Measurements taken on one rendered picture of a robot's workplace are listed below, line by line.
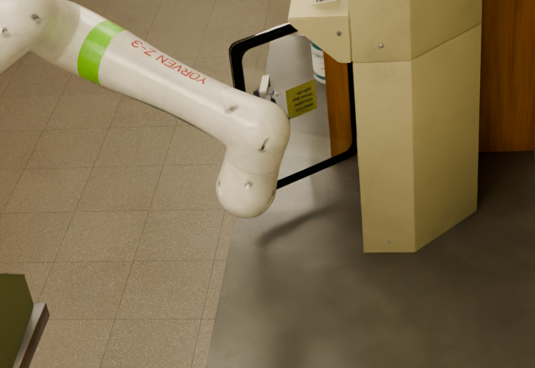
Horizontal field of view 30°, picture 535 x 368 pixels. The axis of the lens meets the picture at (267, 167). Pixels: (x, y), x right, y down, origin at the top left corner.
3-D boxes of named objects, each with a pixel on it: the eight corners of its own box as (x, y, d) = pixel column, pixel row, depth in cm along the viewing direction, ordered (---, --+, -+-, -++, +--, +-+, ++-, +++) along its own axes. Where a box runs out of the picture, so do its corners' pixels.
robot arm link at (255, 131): (130, 75, 191) (95, 98, 183) (138, 23, 184) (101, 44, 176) (294, 156, 181) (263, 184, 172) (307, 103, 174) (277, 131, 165)
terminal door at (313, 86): (361, 153, 238) (352, 1, 215) (250, 201, 227) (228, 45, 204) (359, 151, 239) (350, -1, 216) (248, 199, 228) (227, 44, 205)
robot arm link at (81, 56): (5, 42, 183) (35, -18, 182) (41, 56, 195) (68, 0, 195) (85, 82, 177) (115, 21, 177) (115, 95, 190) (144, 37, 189)
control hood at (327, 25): (357, -11, 215) (354, -55, 209) (352, 64, 189) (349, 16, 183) (303, -9, 217) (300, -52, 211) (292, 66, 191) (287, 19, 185)
